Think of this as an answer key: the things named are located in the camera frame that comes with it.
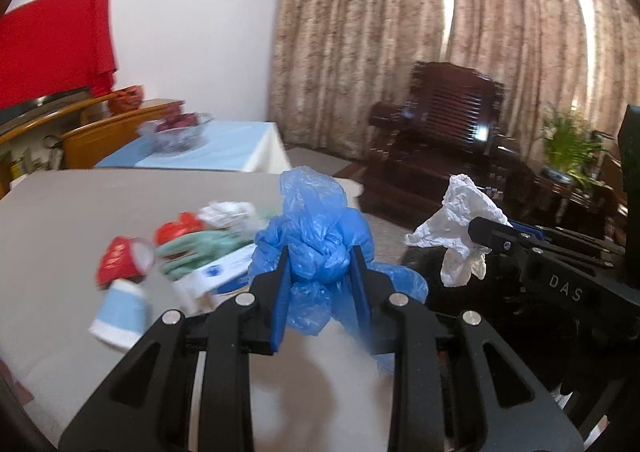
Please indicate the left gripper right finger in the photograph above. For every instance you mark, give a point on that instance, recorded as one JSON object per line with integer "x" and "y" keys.
{"x": 391, "y": 322}

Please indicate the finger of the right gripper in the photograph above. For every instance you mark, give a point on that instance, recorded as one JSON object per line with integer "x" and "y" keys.
{"x": 503, "y": 238}
{"x": 571, "y": 240}

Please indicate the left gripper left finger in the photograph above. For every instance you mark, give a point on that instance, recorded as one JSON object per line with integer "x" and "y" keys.
{"x": 252, "y": 322}

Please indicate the white tissue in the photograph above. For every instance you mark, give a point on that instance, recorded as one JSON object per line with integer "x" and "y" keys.
{"x": 463, "y": 201}

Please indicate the blue plastic bag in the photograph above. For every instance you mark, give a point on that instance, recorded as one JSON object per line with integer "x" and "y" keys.
{"x": 319, "y": 230}

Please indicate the dark wooden side table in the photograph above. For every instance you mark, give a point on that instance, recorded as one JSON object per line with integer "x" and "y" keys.
{"x": 538, "y": 200}

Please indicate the white blue medicine box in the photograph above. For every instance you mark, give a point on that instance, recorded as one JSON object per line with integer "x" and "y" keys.
{"x": 205, "y": 288}

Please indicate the potted green plant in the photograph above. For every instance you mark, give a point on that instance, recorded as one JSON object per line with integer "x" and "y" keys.
{"x": 571, "y": 149}

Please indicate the green rubber glove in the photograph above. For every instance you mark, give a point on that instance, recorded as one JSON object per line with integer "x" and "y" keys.
{"x": 188, "y": 252}

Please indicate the small crumpled white paper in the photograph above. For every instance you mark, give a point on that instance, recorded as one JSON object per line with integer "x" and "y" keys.
{"x": 226, "y": 215}

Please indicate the dark wooden armchair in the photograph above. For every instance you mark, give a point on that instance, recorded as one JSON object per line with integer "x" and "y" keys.
{"x": 448, "y": 125}

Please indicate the red crumpled wrapper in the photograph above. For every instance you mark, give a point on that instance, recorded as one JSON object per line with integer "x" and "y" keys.
{"x": 186, "y": 223}

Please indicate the red paper cup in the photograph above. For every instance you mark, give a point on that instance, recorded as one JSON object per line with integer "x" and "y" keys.
{"x": 125, "y": 258}

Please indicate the light blue tablecloth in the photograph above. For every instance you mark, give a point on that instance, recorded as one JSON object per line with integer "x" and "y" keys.
{"x": 225, "y": 147}

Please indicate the glass fruit bowl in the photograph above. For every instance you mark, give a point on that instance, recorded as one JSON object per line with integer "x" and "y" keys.
{"x": 174, "y": 141}

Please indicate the floral beige curtain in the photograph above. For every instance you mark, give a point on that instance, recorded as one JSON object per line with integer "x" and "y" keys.
{"x": 334, "y": 59}

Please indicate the red apple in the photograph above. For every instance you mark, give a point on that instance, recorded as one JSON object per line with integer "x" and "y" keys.
{"x": 177, "y": 121}

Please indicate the wooden tv cabinet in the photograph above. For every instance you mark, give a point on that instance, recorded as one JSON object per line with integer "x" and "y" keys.
{"x": 92, "y": 140}

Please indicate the red basket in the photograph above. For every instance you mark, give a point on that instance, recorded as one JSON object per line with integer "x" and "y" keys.
{"x": 126, "y": 100}

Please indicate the red cloth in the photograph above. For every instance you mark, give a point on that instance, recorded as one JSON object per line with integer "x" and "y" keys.
{"x": 52, "y": 46}

